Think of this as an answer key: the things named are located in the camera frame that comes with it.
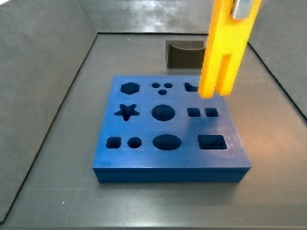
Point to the yellow double-square peg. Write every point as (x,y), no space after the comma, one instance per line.
(226,40)

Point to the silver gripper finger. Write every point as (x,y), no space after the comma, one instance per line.
(240,9)

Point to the blue shape-sorting board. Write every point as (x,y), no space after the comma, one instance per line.
(164,135)

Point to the black cylindrical holder block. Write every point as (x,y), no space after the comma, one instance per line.
(184,53)

